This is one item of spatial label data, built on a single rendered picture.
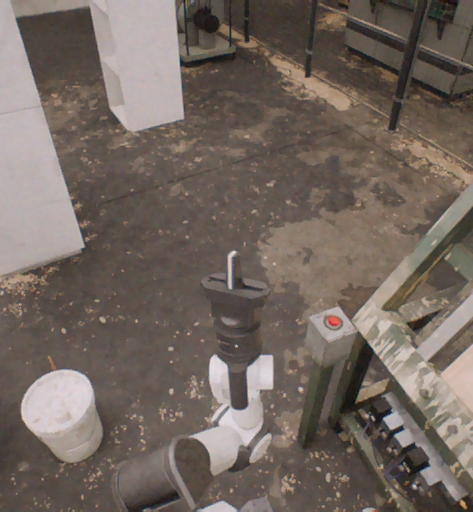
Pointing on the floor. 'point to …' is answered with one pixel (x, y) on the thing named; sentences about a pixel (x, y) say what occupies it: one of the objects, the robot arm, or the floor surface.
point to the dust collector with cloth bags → (201, 29)
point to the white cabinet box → (140, 60)
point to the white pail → (64, 414)
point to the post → (315, 396)
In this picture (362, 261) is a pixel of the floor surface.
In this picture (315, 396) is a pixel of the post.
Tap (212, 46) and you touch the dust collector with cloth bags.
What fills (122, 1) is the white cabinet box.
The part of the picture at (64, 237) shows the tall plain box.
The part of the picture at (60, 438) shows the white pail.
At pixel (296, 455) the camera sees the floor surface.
